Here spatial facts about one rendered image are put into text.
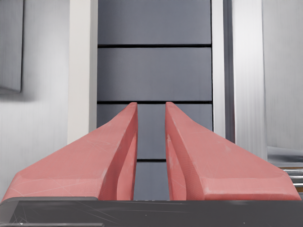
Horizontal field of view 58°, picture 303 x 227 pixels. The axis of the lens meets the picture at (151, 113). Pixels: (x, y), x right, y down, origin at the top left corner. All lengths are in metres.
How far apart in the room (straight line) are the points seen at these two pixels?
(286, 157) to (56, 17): 0.21
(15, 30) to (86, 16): 0.11
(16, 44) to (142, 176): 0.15
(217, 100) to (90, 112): 0.08
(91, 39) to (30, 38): 0.11
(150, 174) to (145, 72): 0.07
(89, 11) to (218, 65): 0.09
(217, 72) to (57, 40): 0.14
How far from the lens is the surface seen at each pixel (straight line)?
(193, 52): 0.19
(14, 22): 0.26
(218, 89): 0.19
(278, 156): 0.21
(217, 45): 0.20
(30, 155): 0.25
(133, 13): 0.20
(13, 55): 0.25
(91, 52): 0.16
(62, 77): 0.25
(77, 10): 0.17
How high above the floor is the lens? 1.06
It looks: 86 degrees down
